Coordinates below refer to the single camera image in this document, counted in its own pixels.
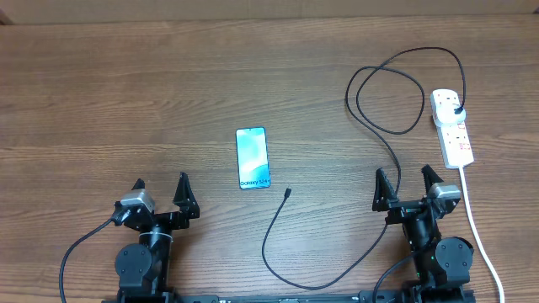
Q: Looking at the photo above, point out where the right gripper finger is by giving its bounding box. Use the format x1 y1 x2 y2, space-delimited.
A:
421 164 444 193
372 167 398 212

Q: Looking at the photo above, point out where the Samsung Galaxy smartphone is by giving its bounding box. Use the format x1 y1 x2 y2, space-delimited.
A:
235 127 271 190

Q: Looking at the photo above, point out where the black USB charging cable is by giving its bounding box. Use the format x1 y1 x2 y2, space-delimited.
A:
260 46 467 291

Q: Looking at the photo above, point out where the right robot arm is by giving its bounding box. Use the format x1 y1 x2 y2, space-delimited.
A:
366 165 475 302

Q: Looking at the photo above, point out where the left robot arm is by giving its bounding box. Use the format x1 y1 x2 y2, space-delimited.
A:
111 173 200 302

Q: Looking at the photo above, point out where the white charger plug adapter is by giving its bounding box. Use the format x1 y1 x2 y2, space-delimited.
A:
433 103 467 127

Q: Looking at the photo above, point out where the white power strip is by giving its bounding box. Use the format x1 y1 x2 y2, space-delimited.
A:
430 88 474 169

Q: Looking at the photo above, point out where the brown cardboard backdrop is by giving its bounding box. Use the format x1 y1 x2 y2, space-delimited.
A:
1 0 538 24

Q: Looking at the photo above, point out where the white power strip cord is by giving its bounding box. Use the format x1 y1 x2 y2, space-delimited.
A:
457 166 506 303

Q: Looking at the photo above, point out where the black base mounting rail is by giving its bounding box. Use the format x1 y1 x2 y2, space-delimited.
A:
101 290 476 303

